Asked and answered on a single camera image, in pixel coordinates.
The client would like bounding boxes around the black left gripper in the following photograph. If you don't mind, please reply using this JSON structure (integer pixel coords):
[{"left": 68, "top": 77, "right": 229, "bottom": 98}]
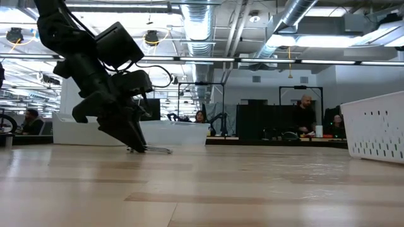
[{"left": 71, "top": 90, "right": 150, "bottom": 154}]

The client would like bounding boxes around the silver nail clipper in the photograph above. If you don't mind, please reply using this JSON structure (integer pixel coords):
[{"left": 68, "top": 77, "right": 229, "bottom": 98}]
[{"left": 126, "top": 144, "right": 174, "bottom": 155}]

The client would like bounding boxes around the black background monitor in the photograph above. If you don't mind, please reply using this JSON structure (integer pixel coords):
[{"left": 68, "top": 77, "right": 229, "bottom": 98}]
[{"left": 138, "top": 98, "right": 162, "bottom": 122}]

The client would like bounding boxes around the clear plastic container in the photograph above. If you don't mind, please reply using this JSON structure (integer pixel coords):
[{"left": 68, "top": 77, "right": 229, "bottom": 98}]
[{"left": 138, "top": 120, "right": 211, "bottom": 147}]

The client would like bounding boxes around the white perforated plastic basket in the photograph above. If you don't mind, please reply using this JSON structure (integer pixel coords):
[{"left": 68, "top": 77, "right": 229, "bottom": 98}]
[
  {"left": 52, "top": 111, "right": 127, "bottom": 148},
  {"left": 340, "top": 90, "right": 404, "bottom": 165}
]

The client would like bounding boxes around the black bar with light strip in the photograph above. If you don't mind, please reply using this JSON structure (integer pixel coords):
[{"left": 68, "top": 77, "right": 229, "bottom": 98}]
[{"left": 0, "top": 53, "right": 404, "bottom": 67}]

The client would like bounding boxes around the black wheel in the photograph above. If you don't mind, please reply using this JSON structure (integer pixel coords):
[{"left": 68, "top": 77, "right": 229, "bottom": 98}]
[{"left": 0, "top": 113, "right": 18, "bottom": 134}]

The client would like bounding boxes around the black partition panel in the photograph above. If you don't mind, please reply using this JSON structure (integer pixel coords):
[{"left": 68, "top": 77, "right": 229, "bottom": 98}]
[{"left": 235, "top": 103, "right": 296, "bottom": 140}]

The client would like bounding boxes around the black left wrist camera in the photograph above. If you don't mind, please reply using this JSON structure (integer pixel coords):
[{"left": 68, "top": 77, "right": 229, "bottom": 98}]
[{"left": 110, "top": 69, "right": 155, "bottom": 97}]

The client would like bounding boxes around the black background station frame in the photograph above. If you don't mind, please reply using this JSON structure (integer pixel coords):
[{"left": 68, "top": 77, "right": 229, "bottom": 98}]
[
  {"left": 278, "top": 85, "right": 324, "bottom": 127},
  {"left": 177, "top": 81, "right": 226, "bottom": 137}
]

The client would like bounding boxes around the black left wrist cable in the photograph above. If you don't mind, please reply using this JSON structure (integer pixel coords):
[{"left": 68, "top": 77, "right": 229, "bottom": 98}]
[{"left": 134, "top": 62, "right": 175, "bottom": 90}]

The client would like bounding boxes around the black ceiling cable reel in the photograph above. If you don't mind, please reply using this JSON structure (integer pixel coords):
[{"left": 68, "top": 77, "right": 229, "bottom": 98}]
[
  {"left": 5, "top": 27, "right": 25, "bottom": 44},
  {"left": 144, "top": 30, "right": 160, "bottom": 47}
]

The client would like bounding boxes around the silver ventilation duct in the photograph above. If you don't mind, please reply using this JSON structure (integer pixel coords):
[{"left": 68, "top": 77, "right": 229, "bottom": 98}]
[
  {"left": 254, "top": 0, "right": 318, "bottom": 60},
  {"left": 180, "top": 0, "right": 216, "bottom": 105}
]

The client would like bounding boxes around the black table frame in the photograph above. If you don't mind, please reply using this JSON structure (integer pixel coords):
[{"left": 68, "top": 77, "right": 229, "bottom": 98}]
[{"left": 12, "top": 134, "right": 348, "bottom": 149}]

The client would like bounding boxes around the yellow hanging cable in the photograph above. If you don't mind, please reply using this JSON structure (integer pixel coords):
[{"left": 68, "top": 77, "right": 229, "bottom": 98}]
[{"left": 286, "top": 46, "right": 294, "bottom": 79}]

